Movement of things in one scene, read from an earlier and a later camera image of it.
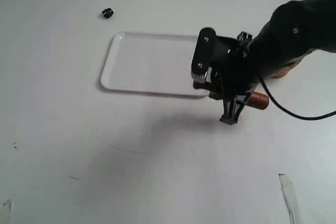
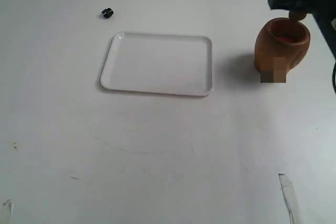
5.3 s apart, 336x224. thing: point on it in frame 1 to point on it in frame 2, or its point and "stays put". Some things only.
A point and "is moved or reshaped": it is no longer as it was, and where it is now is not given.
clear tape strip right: (291, 198) stays put
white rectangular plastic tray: (151, 63) stays put
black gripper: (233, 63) to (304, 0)
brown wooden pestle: (256, 100) is moved or reshaped
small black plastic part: (108, 12) stays put
